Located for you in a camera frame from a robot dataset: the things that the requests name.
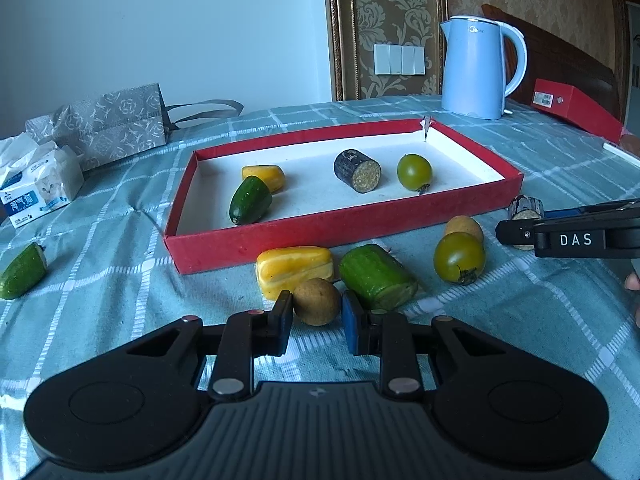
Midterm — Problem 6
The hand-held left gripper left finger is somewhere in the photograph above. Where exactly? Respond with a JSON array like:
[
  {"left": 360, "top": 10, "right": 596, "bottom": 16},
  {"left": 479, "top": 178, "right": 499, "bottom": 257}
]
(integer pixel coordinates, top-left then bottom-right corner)
[{"left": 125, "top": 290, "right": 294, "bottom": 402}]

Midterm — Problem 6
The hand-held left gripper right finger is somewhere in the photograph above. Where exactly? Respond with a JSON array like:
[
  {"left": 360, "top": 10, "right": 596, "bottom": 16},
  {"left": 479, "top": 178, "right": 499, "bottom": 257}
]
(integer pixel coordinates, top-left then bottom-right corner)
[{"left": 341, "top": 290, "right": 506, "bottom": 401}]

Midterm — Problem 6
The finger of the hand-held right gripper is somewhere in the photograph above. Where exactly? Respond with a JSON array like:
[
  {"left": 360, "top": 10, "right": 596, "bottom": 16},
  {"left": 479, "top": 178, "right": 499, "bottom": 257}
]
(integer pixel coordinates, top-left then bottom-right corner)
[
  {"left": 495, "top": 214, "right": 640, "bottom": 260},
  {"left": 544, "top": 198, "right": 640, "bottom": 221}
]

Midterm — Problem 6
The brown longan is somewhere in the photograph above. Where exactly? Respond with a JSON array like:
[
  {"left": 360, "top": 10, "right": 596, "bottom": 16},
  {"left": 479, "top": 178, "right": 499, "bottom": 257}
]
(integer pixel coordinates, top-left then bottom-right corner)
[
  {"left": 444, "top": 215, "right": 485, "bottom": 251},
  {"left": 292, "top": 277, "right": 342, "bottom": 327}
]

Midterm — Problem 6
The large yellow pepper piece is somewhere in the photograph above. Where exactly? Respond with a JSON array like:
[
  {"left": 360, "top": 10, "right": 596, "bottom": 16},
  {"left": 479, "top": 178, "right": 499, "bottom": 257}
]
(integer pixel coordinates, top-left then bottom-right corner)
[{"left": 255, "top": 246, "right": 335, "bottom": 303}]

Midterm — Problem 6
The green cucumber piece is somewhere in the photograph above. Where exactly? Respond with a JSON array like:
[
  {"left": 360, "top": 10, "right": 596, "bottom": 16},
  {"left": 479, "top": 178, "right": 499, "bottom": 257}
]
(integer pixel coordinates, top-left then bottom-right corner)
[
  {"left": 338, "top": 243, "right": 419, "bottom": 312},
  {"left": 229, "top": 175, "right": 274, "bottom": 226},
  {"left": 0, "top": 242, "right": 49, "bottom": 301}
]

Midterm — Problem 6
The red shallow cardboard box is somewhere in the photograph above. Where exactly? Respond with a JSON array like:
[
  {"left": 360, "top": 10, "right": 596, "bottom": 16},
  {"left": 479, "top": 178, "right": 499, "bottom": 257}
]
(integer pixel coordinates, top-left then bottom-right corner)
[{"left": 164, "top": 116, "right": 524, "bottom": 276}]

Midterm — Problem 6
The green tomato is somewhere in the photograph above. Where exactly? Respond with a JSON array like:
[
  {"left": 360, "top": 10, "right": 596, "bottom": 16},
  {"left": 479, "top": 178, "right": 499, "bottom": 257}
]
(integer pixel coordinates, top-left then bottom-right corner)
[
  {"left": 396, "top": 153, "right": 433, "bottom": 196},
  {"left": 433, "top": 231, "right": 487, "bottom": 286}
]

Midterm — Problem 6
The person's right hand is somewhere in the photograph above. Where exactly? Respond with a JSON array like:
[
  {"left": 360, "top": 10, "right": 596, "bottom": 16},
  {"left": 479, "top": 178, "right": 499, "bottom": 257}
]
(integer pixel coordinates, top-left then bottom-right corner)
[{"left": 624, "top": 259, "right": 640, "bottom": 331}]

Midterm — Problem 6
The red flat box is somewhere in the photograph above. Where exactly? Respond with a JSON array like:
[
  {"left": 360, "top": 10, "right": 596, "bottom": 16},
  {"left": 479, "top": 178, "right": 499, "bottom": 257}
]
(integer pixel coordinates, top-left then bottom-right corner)
[{"left": 530, "top": 78, "right": 626, "bottom": 146}]

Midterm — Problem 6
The brown wooden headboard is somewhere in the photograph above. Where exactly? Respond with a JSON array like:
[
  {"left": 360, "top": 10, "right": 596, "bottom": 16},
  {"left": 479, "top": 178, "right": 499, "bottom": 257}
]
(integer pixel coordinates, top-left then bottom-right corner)
[{"left": 481, "top": 4, "right": 623, "bottom": 126}]

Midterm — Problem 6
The light blue electric kettle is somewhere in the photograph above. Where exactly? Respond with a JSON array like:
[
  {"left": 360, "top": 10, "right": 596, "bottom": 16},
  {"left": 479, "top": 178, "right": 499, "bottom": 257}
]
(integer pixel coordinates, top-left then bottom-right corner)
[{"left": 439, "top": 15, "right": 528, "bottom": 121}]

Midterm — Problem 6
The grey patterned gift bag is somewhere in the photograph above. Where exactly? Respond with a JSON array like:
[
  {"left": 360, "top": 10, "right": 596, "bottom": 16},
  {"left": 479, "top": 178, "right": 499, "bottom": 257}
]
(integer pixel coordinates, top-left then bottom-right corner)
[{"left": 25, "top": 82, "right": 244, "bottom": 172}]

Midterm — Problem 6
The white tissue pack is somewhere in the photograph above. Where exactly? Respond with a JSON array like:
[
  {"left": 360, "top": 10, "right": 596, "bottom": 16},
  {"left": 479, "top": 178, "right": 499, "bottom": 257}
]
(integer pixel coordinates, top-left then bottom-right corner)
[{"left": 0, "top": 132, "right": 86, "bottom": 230}]

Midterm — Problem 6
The white wall switch panel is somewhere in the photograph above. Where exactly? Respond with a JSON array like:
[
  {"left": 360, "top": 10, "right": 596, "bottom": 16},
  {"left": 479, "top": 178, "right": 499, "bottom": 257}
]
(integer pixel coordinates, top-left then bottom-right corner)
[{"left": 373, "top": 43, "right": 427, "bottom": 76}]

